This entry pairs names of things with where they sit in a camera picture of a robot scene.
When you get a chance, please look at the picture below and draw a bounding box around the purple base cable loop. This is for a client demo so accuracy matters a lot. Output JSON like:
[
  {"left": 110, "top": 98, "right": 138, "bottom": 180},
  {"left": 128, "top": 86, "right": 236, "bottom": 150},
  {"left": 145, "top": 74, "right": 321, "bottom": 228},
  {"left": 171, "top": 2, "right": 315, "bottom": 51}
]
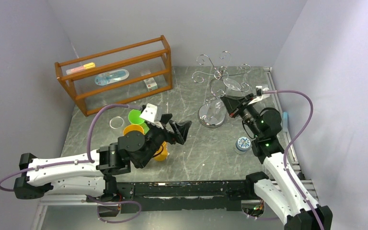
[{"left": 87, "top": 195, "right": 143, "bottom": 224}]

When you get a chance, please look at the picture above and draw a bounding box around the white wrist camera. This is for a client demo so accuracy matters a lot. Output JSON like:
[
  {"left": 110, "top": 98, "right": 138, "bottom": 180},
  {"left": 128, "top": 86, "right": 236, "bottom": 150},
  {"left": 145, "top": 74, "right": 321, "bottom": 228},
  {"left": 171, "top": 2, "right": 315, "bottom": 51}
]
[
  {"left": 139, "top": 103, "right": 164, "bottom": 129},
  {"left": 248, "top": 85, "right": 270, "bottom": 105}
]

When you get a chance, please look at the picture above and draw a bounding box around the clear plastic wine glass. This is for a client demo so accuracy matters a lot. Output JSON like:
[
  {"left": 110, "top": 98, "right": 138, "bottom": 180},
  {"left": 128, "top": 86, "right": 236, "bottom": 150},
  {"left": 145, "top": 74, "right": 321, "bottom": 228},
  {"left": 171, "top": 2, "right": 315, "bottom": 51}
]
[{"left": 109, "top": 116, "right": 126, "bottom": 138}]

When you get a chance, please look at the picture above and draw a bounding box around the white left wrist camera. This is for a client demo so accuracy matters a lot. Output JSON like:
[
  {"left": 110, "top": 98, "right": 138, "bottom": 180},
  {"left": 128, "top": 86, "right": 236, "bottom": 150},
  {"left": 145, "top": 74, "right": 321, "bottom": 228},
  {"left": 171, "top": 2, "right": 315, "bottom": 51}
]
[{"left": 139, "top": 103, "right": 164, "bottom": 129}]

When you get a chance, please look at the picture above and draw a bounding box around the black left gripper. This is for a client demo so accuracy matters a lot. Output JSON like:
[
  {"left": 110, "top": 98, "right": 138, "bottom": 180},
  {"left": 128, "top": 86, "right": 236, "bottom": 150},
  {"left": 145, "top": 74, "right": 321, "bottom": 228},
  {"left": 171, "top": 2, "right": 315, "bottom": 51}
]
[{"left": 140, "top": 115, "right": 192, "bottom": 169}]

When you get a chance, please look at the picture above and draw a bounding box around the chrome wine glass rack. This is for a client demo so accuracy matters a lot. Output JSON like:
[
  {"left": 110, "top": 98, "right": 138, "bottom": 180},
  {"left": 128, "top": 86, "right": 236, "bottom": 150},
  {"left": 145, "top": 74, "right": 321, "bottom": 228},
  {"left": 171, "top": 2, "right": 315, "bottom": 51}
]
[{"left": 191, "top": 51, "right": 252, "bottom": 128}]

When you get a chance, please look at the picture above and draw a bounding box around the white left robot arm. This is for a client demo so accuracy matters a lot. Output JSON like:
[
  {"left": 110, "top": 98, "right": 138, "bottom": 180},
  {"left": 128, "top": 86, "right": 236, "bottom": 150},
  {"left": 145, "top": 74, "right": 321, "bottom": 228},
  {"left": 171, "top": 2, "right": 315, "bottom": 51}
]
[{"left": 13, "top": 108, "right": 192, "bottom": 201}]

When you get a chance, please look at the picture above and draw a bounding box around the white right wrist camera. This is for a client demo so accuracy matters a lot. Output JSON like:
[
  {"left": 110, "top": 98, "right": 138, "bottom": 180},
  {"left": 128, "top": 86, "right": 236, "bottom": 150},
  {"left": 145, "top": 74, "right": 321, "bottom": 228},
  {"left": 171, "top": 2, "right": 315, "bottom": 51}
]
[{"left": 248, "top": 85, "right": 270, "bottom": 105}]

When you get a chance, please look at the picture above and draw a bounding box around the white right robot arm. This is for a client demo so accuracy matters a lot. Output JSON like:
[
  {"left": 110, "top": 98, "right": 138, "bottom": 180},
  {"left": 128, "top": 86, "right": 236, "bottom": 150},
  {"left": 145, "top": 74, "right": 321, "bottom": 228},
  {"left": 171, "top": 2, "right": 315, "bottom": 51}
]
[{"left": 221, "top": 94, "right": 333, "bottom": 230}]

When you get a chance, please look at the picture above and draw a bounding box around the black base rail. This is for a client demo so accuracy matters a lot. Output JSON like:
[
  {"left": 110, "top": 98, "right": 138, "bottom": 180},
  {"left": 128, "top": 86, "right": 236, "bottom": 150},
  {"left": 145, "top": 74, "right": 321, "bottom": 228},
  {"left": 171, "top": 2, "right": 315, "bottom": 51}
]
[{"left": 85, "top": 179, "right": 261, "bottom": 214}]

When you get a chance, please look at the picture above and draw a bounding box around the yellow pink highlighter pen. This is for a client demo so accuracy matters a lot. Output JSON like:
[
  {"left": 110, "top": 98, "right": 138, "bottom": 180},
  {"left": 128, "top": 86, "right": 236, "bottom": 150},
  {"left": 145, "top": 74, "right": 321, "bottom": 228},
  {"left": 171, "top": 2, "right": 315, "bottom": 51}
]
[{"left": 66, "top": 62, "right": 96, "bottom": 75}]

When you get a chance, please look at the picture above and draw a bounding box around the orange wooden shelf rack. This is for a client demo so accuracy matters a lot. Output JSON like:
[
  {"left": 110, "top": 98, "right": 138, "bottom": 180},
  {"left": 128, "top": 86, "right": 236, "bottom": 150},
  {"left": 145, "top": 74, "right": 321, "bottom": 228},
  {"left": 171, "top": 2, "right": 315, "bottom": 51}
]
[{"left": 54, "top": 35, "right": 173, "bottom": 116}]

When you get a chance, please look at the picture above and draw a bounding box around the orange plastic goblet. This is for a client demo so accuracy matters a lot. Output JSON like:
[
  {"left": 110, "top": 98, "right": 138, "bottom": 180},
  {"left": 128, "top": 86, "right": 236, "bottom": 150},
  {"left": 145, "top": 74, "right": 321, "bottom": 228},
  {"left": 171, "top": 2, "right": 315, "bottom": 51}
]
[
  {"left": 123, "top": 124, "right": 145, "bottom": 136},
  {"left": 152, "top": 142, "right": 168, "bottom": 161}
]

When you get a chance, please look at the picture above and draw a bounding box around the small white box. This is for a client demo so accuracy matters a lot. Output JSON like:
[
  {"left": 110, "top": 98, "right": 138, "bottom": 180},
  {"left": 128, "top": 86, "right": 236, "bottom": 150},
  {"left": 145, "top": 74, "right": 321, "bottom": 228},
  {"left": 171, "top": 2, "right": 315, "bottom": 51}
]
[{"left": 143, "top": 77, "right": 158, "bottom": 92}]

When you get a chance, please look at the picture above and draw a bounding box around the green plastic goblet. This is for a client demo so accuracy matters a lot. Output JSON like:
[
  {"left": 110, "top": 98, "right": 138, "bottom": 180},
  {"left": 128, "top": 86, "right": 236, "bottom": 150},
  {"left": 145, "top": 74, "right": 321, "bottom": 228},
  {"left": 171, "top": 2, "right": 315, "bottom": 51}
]
[{"left": 128, "top": 110, "right": 149, "bottom": 134}]

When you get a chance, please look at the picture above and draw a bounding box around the small blue-lidded jar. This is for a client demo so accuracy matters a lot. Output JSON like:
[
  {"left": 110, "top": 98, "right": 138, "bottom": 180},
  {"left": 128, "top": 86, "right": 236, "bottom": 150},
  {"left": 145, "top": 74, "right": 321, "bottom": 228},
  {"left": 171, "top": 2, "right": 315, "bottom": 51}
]
[{"left": 234, "top": 137, "right": 251, "bottom": 155}]

